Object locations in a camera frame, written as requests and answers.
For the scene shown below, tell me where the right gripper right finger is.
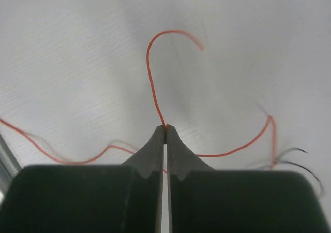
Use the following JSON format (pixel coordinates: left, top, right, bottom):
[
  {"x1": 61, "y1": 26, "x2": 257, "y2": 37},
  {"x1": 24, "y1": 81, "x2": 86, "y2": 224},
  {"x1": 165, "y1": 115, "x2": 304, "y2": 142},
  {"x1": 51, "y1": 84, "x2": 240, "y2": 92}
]
[{"x1": 167, "y1": 126, "x2": 330, "y2": 232}]

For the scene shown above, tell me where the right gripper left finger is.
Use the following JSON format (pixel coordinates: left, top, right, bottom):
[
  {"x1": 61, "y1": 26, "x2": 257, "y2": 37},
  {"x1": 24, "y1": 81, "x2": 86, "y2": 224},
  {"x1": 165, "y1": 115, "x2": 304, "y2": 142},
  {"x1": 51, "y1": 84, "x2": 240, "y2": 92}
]
[{"x1": 1, "y1": 126, "x2": 165, "y2": 232}]

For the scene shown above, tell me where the black wire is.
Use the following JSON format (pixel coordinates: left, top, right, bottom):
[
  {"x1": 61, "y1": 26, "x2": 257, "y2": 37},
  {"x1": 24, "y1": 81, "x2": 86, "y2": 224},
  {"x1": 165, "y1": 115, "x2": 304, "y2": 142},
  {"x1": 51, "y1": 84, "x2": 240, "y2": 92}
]
[{"x1": 248, "y1": 147, "x2": 324, "y2": 200}]

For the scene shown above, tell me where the orange wire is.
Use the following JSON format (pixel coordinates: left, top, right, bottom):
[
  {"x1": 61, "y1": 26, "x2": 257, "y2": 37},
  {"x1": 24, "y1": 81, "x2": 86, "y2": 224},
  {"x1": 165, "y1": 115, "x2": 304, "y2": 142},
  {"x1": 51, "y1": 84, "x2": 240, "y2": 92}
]
[{"x1": 0, "y1": 30, "x2": 279, "y2": 174}]

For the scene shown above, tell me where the aluminium mounting rail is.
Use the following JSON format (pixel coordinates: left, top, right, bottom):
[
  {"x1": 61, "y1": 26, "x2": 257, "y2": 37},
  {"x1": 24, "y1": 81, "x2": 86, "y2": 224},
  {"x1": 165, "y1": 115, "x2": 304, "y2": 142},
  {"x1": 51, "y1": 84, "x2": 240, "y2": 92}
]
[{"x1": 0, "y1": 136, "x2": 22, "y2": 202}]

